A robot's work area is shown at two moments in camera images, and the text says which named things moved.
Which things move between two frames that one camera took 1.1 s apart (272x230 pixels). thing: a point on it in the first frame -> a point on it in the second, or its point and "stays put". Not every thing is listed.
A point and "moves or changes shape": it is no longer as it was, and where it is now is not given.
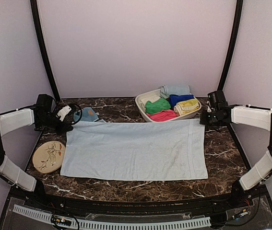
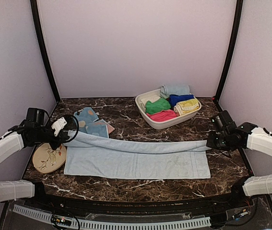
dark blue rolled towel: (174, 99) stays put
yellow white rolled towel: (184, 107) stays put
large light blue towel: (145, 151) moves or changes shape
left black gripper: (64, 128) -> (62, 136)
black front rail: (216, 201) stays put
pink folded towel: (162, 116) stays put
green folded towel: (158, 106) stays put
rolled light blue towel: (177, 89) stays put
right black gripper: (204, 120) -> (210, 142)
